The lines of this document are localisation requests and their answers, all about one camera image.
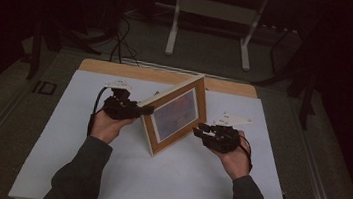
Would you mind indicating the white metal desk frame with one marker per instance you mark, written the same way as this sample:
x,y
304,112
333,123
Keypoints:
x,y
214,11

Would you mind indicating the person's right hand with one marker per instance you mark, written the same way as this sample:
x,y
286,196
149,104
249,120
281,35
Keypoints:
x,y
236,161

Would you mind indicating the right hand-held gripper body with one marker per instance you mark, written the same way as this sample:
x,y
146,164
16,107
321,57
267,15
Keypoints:
x,y
223,138

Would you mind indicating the wooden picture frame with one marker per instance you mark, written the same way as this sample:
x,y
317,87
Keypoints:
x,y
176,116

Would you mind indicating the person's left hand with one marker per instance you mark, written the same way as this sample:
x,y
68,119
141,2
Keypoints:
x,y
107,127

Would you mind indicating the white table sheet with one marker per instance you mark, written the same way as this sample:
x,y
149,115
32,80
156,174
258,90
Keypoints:
x,y
171,186

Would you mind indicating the black rectangular floor plate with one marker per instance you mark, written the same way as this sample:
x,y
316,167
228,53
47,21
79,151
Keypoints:
x,y
45,88

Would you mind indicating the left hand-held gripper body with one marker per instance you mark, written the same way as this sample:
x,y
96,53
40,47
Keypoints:
x,y
119,108

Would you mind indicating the black metal stand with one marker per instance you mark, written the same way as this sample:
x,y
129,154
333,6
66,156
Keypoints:
x,y
41,44
306,94

